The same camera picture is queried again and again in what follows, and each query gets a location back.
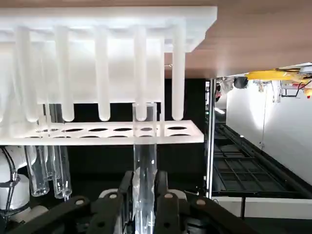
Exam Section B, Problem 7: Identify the white plastic test tube rack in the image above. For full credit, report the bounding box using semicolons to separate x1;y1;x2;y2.
0;6;218;147

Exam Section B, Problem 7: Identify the aluminium frame post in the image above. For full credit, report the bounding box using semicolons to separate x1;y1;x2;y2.
204;77;217;199

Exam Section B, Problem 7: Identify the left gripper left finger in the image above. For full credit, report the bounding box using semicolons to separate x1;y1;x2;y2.
7;171;134;234

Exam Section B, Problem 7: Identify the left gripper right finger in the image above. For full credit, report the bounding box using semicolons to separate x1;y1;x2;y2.
155;171;259;234

